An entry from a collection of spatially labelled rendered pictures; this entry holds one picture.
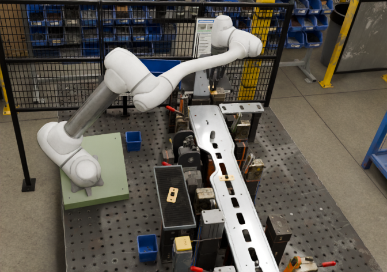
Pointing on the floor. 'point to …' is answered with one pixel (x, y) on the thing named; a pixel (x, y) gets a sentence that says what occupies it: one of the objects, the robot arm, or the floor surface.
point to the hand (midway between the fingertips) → (213, 84)
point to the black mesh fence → (28, 184)
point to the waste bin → (333, 31)
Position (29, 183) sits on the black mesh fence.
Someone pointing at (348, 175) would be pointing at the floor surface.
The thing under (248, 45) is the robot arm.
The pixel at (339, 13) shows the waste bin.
